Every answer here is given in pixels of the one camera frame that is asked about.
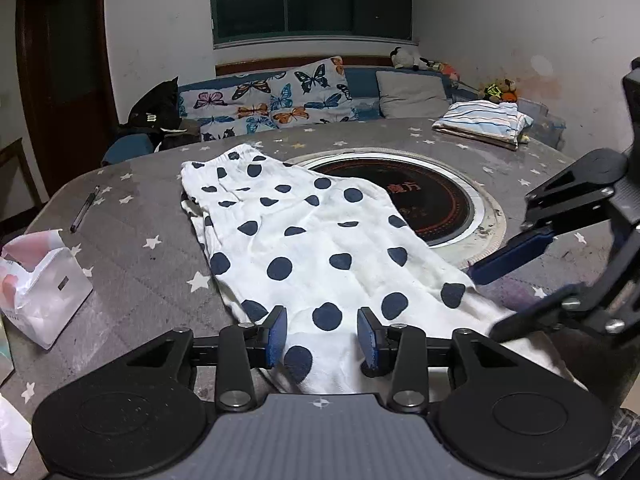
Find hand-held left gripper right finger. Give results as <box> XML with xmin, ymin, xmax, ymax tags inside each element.
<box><xmin>357</xmin><ymin>307</ymin><xmax>528</xmax><ymax>413</ymax></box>

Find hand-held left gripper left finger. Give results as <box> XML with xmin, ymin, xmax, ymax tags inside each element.
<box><xmin>119</xmin><ymin>307</ymin><xmax>288</xmax><ymax>413</ymax></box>

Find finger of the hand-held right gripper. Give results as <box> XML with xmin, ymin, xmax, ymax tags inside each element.
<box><xmin>487</xmin><ymin>285</ymin><xmax>632</xmax><ymax>344</ymax></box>
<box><xmin>470</xmin><ymin>160</ymin><xmax>617</xmax><ymax>286</ymax></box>

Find white polka dot pants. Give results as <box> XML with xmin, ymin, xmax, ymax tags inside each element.
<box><xmin>180</xmin><ymin>143</ymin><xmax>588</xmax><ymax>396</ymax></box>

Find round built-in induction cooker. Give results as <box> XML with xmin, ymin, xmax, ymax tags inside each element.
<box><xmin>285</xmin><ymin>147</ymin><xmax>507</xmax><ymax>266</ymax></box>

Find clear plastic storage box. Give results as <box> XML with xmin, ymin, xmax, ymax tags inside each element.
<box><xmin>517</xmin><ymin>97</ymin><xmax>567</xmax><ymax>147</ymax></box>

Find folded blue striped cloth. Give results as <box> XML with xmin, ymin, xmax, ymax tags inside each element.
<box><xmin>432</xmin><ymin>100</ymin><xmax>535</xmax><ymax>151</ymax></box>

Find dark patterned clothing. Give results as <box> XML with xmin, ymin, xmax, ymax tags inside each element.
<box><xmin>597</xmin><ymin>407</ymin><xmax>640</xmax><ymax>478</ymax></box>

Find brown and orange plush toy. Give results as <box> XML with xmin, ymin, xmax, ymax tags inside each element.
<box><xmin>480</xmin><ymin>77</ymin><xmax>521</xmax><ymax>106</ymax></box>

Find grey cushion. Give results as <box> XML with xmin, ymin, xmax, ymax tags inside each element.
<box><xmin>375</xmin><ymin>70</ymin><xmax>451</xmax><ymax>120</ymax></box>

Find orange red plush toy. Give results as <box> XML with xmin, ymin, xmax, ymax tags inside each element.
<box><xmin>421</xmin><ymin>58</ymin><xmax>460</xmax><ymax>81</ymax></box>

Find dark olive bag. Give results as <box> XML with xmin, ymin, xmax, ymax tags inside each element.
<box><xmin>159</xmin><ymin>119</ymin><xmax>202</xmax><ymax>150</ymax></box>

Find black and white plush toy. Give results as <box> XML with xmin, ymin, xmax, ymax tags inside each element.
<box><xmin>391</xmin><ymin>46</ymin><xmax>422</xmax><ymax>70</ymax></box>

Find black pen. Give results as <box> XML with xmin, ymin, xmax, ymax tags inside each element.
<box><xmin>70</xmin><ymin>186</ymin><xmax>101</xmax><ymax>233</ymax></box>

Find blue sofa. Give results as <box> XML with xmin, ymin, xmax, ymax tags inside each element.
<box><xmin>102</xmin><ymin>65</ymin><xmax>501</xmax><ymax>166</ymax></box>

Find white plastic bag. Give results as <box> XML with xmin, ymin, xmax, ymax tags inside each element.
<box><xmin>0</xmin><ymin>392</ymin><xmax>33</xmax><ymax>473</ymax></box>
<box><xmin>0</xmin><ymin>229</ymin><xmax>94</xmax><ymax>350</ymax></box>

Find butterfly print pillow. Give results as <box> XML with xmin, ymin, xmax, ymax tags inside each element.
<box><xmin>178</xmin><ymin>56</ymin><xmax>358</xmax><ymax>142</ymax></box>

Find black bag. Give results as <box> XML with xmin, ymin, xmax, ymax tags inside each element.
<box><xmin>117</xmin><ymin>77</ymin><xmax>183</xmax><ymax>148</ymax></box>

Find wooden side table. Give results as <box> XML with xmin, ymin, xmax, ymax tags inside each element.
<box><xmin>0</xmin><ymin>137</ymin><xmax>43</xmax><ymax>226</ymax></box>

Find dark wooden door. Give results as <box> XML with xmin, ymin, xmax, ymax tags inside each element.
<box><xmin>15</xmin><ymin>0</ymin><xmax>121</xmax><ymax>196</ymax></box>

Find wooden sofa back rail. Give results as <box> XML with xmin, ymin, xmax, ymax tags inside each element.
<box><xmin>216</xmin><ymin>55</ymin><xmax>396</xmax><ymax>77</ymax></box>

